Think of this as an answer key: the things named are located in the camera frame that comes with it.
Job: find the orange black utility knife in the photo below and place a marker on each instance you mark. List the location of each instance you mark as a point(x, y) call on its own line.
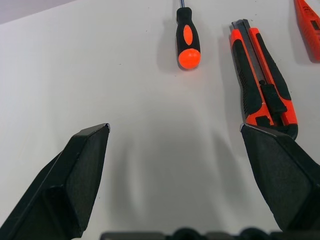
point(252, 62)

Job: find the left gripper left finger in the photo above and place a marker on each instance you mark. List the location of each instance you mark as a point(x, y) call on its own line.
point(62, 180)

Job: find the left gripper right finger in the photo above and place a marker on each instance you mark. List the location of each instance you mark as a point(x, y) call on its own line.
point(282, 175)

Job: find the orange voltage tester pen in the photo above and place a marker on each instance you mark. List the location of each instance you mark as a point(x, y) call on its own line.
point(308, 27)

